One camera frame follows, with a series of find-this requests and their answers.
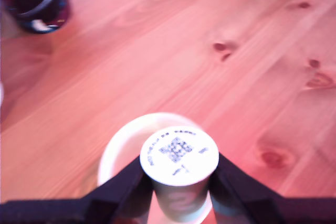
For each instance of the pale green coffee capsule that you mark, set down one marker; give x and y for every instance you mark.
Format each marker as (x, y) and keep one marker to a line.
(178, 161)

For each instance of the green hammock print mug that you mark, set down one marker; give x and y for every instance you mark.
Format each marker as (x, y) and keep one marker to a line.
(123, 140)

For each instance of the dark blue print mug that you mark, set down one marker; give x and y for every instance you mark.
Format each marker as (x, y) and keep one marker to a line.
(42, 6)

